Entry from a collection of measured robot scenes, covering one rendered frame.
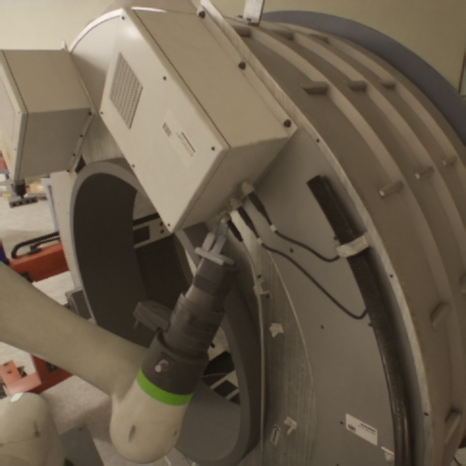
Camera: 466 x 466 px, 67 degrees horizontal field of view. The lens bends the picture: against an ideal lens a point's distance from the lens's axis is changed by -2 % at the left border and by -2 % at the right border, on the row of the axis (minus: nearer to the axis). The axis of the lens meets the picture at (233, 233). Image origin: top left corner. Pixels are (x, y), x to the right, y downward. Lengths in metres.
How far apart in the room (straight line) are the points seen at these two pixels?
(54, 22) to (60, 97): 6.01
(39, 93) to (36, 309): 0.52
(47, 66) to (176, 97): 0.61
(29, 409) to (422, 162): 0.83
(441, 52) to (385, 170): 5.82
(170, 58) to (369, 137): 0.29
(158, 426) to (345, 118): 0.52
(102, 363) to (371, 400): 0.43
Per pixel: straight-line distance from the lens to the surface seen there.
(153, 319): 0.56
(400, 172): 0.55
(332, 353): 0.56
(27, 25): 7.22
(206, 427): 1.17
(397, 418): 0.53
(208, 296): 0.52
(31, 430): 0.81
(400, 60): 0.88
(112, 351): 0.68
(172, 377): 0.55
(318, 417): 0.67
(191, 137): 0.43
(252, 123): 0.45
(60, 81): 0.99
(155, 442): 0.60
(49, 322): 0.65
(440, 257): 0.56
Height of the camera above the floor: 1.71
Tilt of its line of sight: 23 degrees down
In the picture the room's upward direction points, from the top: 2 degrees counter-clockwise
